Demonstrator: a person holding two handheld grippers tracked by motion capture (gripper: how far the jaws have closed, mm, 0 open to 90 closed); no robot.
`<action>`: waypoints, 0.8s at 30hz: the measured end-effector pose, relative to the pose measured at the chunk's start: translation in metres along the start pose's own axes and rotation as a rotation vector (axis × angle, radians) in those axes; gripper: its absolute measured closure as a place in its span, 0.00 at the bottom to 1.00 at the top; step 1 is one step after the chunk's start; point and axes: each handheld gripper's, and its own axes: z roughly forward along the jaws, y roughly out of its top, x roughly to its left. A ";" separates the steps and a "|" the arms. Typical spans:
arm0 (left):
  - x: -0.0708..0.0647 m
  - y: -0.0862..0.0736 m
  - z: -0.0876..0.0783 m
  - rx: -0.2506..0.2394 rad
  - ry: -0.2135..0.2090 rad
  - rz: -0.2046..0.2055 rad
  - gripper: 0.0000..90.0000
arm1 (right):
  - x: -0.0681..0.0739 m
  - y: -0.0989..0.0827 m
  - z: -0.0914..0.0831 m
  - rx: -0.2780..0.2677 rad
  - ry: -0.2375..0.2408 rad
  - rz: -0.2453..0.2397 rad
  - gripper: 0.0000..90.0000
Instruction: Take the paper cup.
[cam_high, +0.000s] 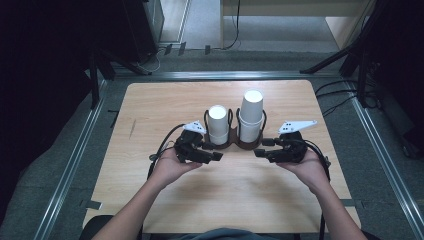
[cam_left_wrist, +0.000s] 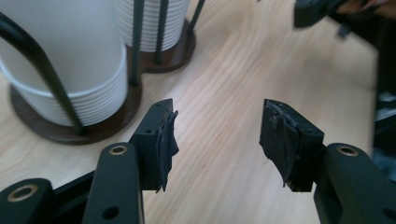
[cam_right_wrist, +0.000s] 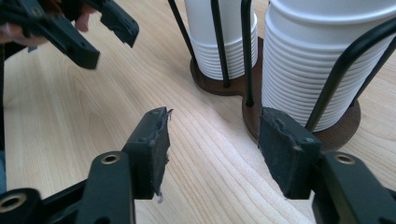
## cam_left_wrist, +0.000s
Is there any dark furniture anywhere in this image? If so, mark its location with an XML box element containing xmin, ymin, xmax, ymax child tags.
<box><xmin>372</xmin><ymin>15</ymin><xmax>396</xmax><ymax>181</ymax></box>

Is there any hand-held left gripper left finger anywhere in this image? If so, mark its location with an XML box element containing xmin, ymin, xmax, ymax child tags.
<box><xmin>129</xmin><ymin>98</ymin><xmax>180</xmax><ymax>193</ymax></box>

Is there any stack of white cups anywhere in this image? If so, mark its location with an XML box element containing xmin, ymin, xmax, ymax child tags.
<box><xmin>113</xmin><ymin>0</ymin><xmax>191</xmax><ymax>53</ymax></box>
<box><xmin>0</xmin><ymin>0</ymin><xmax>129</xmax><ymax>127</ymax></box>

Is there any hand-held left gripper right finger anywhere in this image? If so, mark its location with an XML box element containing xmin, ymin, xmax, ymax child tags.
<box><xmin>259</xmin><ymin>98</ymin><xmax>325</xmax><ymax>193</ymax></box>

